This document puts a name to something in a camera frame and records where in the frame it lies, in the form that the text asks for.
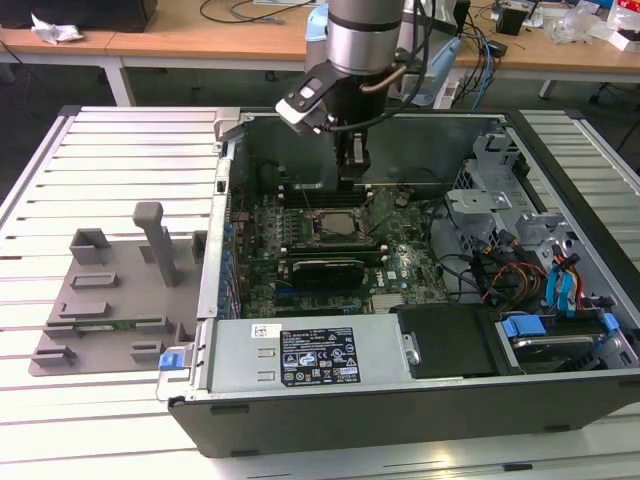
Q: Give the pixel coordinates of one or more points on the thin metal locking lever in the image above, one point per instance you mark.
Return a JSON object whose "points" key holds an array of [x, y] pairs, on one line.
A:
{"points": [[306, 194]]}

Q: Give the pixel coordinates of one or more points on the silver topped CPU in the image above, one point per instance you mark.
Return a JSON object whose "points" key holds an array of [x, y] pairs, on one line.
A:
{"points": [[337, 222]]}

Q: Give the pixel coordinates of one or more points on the CPU socket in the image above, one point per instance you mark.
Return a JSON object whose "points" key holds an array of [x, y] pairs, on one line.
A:
{"points": [[316, 234]]}

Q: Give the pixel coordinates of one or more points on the black RAM slot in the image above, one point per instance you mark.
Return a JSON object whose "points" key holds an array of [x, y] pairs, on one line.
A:
{"points": [[330, 256], [325, 197], [330, 251], [325, 191], [325, 203], [330, 245], [325, 185]]}

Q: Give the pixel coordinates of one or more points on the silver coin cell battery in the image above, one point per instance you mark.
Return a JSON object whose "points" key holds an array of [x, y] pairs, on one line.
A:
{"points": [[400, 200]]}

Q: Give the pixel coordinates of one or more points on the black computer tower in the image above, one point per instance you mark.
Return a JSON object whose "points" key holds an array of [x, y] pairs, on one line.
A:
{"points": [[462, 15]]}

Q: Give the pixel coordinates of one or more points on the small flat black device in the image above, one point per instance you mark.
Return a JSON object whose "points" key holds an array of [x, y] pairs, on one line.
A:
{"points": [[497, 48]]}

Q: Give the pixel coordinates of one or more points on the metal drive cage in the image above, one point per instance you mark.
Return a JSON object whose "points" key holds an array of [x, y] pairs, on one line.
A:
{"points": [[475, 201]]}

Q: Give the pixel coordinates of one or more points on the green motherboard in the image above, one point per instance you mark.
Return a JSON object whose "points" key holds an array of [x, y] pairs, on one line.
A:
{"points": [[410, 260]]}

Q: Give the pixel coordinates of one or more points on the wooden desk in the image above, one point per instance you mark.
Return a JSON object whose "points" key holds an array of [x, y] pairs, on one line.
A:
{"points": [[200, 47]]}

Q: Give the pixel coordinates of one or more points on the black graphics card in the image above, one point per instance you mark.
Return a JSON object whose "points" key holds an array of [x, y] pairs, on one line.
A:
{"points": [[327, 274]]}

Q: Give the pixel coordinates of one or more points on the small black box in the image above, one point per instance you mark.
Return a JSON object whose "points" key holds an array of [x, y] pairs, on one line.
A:
{"points": [[511, 22]]}

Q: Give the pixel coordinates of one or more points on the blue expansion slot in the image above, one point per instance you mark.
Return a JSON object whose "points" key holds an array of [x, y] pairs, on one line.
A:
{"points": [[286, 295]]}

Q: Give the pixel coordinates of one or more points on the clear plastic bag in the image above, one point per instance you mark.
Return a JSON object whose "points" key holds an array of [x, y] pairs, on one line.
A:
{"points": [[575, 22]]}

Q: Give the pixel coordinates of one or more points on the black plastic shroud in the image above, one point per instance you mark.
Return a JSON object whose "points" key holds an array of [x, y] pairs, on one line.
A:
{"points": [[445, 342]]}

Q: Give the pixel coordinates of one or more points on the silver power supply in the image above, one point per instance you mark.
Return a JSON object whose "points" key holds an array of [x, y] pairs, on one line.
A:
{"points": [[235, 350]]}

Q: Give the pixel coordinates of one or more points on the grey parts rack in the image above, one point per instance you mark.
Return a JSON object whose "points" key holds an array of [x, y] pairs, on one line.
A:
{"points": [[125, 260]]}

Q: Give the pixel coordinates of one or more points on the blue disk carrier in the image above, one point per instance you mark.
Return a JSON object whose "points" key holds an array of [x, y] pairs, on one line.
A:
{"points": [[522, 327]]}

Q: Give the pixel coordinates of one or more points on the crumpled white paper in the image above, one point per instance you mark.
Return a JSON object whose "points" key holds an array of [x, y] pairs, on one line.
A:
{"points": [[55, 32]]}

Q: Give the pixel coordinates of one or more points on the silver hard disk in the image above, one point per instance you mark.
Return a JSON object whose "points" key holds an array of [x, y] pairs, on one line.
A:
{"points": [[550, 352]]}

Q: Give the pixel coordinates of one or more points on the blue case latch tab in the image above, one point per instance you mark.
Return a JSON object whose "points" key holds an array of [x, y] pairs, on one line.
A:
{"points": [[170, 361]]}

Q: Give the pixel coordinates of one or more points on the black and silver PC case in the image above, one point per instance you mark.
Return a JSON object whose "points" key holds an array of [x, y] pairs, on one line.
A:
{"points": [[350, 425]]}

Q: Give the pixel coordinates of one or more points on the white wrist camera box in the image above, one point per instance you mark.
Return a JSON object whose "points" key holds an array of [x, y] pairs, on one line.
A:
{"points": [[295, 112]]}

